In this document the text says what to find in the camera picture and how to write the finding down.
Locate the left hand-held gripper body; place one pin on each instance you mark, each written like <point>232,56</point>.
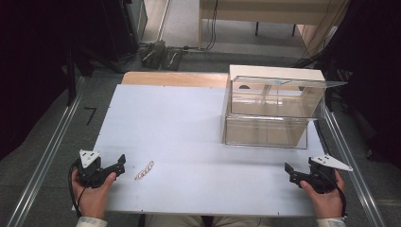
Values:
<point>91,175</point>

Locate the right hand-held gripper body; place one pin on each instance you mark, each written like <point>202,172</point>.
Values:
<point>323,178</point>

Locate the person's left hand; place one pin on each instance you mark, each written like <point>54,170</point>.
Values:
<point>94,198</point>

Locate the person's right hand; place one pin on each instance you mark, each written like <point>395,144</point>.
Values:
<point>326,203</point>

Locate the clear acrylic drawer box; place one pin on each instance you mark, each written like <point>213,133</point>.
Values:
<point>271,107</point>

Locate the light wooden board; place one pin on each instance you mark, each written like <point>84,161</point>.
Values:
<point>173,79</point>

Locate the dark curtain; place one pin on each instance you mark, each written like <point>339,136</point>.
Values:
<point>34,69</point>
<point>369,78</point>

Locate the black bag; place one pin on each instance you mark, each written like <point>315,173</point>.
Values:
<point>153,53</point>
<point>172,58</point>

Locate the black cabinet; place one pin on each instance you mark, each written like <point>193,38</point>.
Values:
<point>126,28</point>

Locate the light wooden table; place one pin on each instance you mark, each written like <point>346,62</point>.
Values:
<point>268,12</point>

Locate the metal floor rail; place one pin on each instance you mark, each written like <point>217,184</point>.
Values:
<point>350,157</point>
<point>44,157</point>

